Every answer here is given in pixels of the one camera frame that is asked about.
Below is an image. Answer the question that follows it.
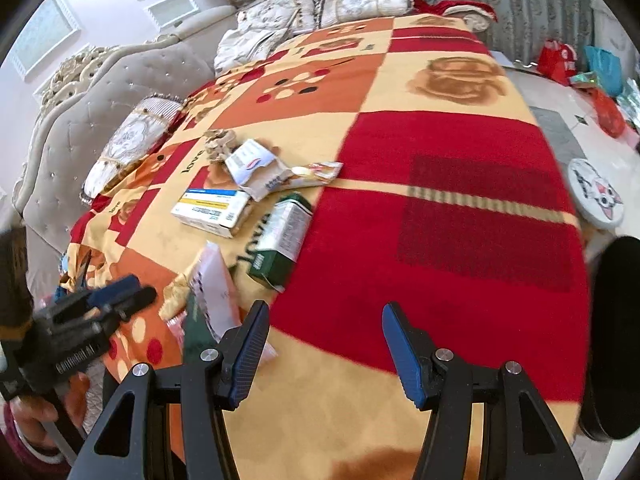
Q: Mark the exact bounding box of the grey tufted headboard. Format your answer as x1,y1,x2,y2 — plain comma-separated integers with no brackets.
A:
12,4,237,281

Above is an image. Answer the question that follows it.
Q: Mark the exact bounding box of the embroidered long pillow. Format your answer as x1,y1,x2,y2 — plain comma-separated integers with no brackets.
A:
316,0,417,29

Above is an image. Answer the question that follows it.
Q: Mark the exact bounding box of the white yellow blue box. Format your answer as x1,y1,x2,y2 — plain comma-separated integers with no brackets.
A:
170,186,252,239

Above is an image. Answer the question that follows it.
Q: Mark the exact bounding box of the embroidered square pillow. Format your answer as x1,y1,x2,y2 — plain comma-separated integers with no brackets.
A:
236,0,317,37

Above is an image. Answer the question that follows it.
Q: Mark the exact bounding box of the teal shopping bag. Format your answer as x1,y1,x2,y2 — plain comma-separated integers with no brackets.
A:
584,45,624,97

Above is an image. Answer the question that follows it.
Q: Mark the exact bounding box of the red shopping bag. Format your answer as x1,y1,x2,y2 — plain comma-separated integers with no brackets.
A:
536,39,577,84

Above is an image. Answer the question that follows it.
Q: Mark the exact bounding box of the gold wrapper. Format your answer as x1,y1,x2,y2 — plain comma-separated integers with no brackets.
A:
159,271,202,322

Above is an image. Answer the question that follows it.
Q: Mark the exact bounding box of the person's left hand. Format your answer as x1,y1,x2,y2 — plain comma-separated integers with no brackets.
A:
5,376,92,464

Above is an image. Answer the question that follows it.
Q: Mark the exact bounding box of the striped round-print cushion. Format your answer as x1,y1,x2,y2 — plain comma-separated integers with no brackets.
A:
81,96,184,207

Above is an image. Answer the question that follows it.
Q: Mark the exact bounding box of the red plastic bag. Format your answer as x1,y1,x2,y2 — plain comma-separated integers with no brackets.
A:
591,86,629,139

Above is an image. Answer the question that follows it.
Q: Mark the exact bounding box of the red orange printed blanket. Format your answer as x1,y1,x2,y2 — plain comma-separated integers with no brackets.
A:
60,12,594,480

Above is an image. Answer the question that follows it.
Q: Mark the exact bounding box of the cat print round stool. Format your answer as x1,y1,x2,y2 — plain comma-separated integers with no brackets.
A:
566,157,626,232

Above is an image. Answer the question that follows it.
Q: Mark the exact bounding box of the red white folded blanket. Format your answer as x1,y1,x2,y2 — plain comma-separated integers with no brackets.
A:
414,0,499,34

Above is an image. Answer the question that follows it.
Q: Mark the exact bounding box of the green white carton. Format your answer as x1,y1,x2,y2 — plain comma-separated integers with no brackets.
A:
246,191,316,294

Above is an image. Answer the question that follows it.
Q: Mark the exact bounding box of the white folded quilt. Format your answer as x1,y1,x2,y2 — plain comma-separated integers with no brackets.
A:
214,26,287,79

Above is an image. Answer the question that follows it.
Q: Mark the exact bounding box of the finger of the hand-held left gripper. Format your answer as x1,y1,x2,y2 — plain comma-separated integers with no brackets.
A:
106,286,159,324
86,275,143,312

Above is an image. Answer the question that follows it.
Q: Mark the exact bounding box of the crumpled brown paper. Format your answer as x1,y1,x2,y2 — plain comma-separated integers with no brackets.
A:
201,128,239,164

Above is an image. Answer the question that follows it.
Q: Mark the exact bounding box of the silver foil bag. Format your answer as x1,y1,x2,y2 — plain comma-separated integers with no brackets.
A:
619,79,640,127

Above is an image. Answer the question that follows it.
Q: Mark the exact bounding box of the orange white sachet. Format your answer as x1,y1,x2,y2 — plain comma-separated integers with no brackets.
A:
294,160,344,187

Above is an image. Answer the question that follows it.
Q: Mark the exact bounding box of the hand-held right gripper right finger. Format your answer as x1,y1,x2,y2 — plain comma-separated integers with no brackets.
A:
381,302,584,480

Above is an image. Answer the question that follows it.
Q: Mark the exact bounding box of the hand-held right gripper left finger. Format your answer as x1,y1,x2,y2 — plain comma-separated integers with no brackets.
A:
67,300,271,480

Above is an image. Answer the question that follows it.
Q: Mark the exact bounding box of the torn white blue box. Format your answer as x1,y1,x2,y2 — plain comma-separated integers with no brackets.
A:
224,140,292,204

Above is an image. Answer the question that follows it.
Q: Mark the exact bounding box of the white plastic packet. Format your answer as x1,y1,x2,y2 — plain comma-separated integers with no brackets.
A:
189,240,279,362

